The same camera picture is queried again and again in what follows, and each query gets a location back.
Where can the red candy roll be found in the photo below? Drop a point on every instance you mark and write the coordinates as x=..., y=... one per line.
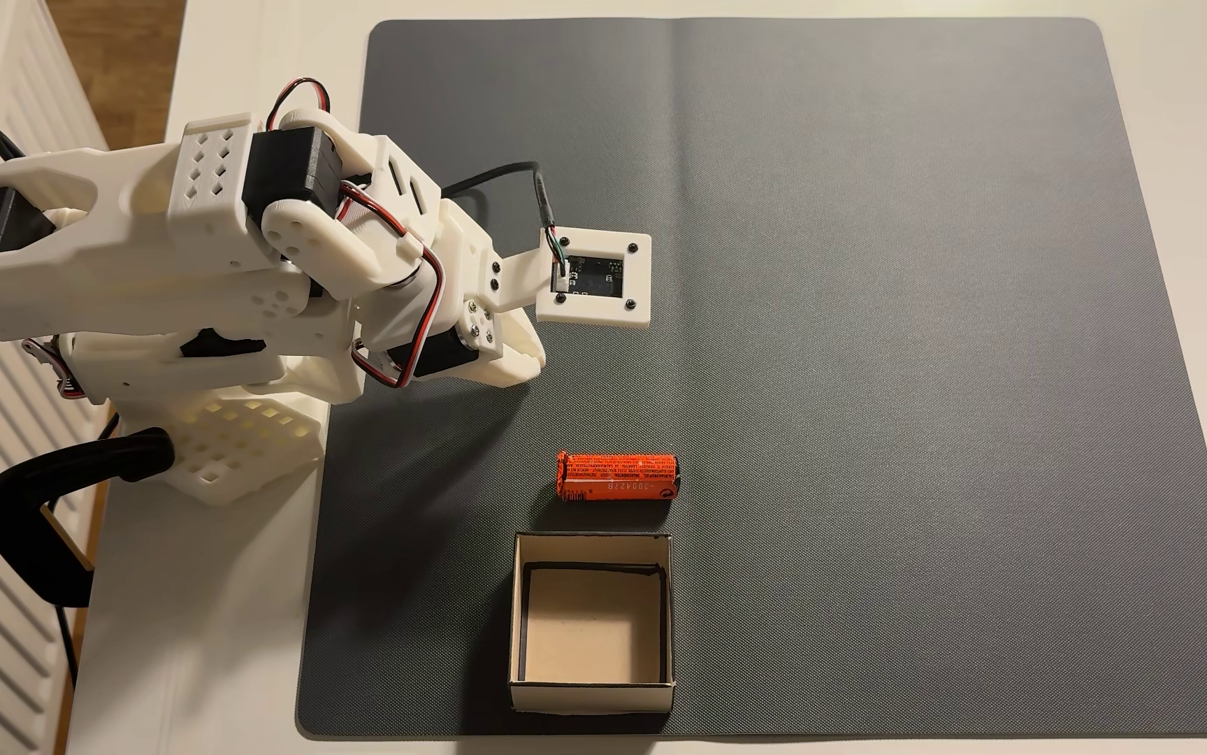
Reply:
x=619, y=475

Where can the small open cardboard box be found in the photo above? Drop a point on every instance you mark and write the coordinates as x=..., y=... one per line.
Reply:
x=591, y=624

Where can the dark grey textured mat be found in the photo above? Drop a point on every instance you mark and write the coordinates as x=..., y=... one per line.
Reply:
x=928, y=367

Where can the black table clamp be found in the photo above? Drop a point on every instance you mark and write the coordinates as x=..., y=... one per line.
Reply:
x=32, y=503

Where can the white square camera box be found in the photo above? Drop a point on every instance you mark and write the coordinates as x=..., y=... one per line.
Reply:
x=593, y=304

